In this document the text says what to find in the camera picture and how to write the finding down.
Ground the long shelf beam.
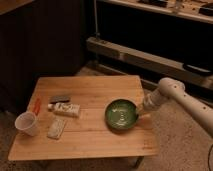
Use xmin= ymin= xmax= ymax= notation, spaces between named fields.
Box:
xmin=86 ymin=37 xmax=213 ymax=90

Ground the green ceramic bowl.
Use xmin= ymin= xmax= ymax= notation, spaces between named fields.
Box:
xmin=105 ymin=99 xmax=138 ymax=130

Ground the orange marker pen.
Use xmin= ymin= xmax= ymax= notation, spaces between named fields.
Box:
xmin=33 ymin=98 xmax=41 ymax=116

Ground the white plastic cup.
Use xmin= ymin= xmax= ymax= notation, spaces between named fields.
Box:
xmin=15 ymin=112 xmax=38 ymax=136

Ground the white wrapped snack bar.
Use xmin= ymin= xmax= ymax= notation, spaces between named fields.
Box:
xmin=47 ymin=118 xmax=66 ymax=139

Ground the black object on shelf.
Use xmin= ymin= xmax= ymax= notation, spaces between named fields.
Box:
xmin=182 ymin=63 xmax=213 ymax=76

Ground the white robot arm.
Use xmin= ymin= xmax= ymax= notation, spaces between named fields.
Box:
xmin=136 ymin=77 xmax=213 ymax=138

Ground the white tube with label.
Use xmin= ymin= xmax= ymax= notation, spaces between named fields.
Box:
xmin=48 ymin=102 xmax=80 ymax=117

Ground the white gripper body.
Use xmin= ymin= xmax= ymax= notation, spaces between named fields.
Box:
xmin=138 ymin=92 xmax=163 ymax=116

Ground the metal vertical pole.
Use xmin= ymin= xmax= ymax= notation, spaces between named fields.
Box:
xmin=93 ymin=0 xmax=100 ymax=41

